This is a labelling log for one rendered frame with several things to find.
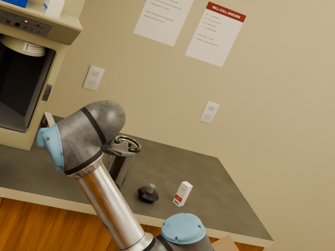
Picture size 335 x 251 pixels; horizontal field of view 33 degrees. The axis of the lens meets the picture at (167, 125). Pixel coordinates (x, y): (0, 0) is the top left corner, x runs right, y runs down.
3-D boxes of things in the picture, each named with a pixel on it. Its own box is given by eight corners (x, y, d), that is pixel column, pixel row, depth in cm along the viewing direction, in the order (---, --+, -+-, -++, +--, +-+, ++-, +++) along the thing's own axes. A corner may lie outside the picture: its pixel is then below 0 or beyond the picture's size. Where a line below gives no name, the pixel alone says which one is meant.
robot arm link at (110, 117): (119, 82, 153) (101, 111, 200) (84, 103, 150) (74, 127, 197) (143, 119, 153) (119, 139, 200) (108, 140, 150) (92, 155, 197)
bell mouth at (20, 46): (-2, 31, 220) (2, 18, 218) (43, 45, 227) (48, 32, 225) (-1, 47, 205) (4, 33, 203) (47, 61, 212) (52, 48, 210)
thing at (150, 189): (133, 189, 232) (139, 176, 230) (153, 194, 236) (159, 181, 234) (138, 202, 224) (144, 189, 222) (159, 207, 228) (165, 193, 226)
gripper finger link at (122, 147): (137, 147, 207) (113, 138, 206) (132, 161, 209) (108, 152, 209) (138, 143, 210) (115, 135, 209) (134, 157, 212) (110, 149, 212)
